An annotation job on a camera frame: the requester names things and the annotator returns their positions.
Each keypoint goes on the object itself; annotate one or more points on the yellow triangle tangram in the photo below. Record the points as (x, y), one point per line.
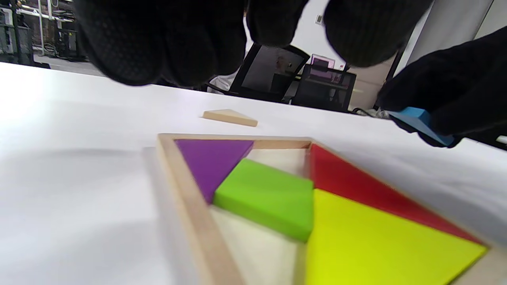
(376, 245)

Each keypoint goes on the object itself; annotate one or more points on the monitor with purple screen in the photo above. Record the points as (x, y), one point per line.
(323, 61)

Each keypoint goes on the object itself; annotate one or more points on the person's right hand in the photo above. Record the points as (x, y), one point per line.
(455, 91)

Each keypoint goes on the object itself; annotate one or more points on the blue triangle tangram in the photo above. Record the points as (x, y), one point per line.
(416, 116)

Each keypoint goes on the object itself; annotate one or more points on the person's left hand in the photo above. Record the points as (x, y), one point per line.
(178, 35)

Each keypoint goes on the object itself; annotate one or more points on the purple triangle tangram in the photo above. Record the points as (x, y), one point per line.
(210, 162)

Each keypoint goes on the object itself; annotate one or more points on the grey wall socket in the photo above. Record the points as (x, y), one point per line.
(319, 19)

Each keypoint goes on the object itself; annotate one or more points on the green square tangram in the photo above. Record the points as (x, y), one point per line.
(269, 198)

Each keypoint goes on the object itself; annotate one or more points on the red triangle tangram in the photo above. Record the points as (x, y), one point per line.
(348, 178)

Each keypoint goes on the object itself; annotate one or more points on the beige triangle tangram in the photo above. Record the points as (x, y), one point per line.
(229, 116)

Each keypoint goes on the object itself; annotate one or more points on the wooden square tray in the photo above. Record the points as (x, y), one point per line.
(190, 206)

